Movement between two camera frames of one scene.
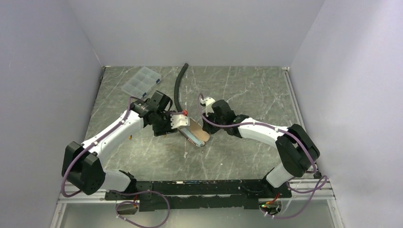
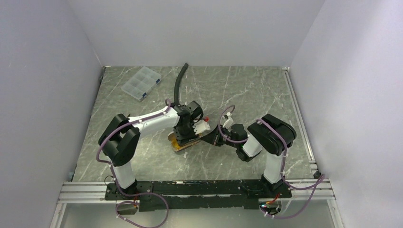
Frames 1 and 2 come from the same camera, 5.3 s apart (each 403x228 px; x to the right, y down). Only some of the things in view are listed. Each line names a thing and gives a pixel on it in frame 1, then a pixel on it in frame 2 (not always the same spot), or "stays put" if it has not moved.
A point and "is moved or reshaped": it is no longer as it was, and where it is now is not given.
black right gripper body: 212,118 → 224,131
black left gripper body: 162,124 → 186,134
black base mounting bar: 244,194 stays put
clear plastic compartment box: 141,82 stays put
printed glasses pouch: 195,132 is moved or reshaped
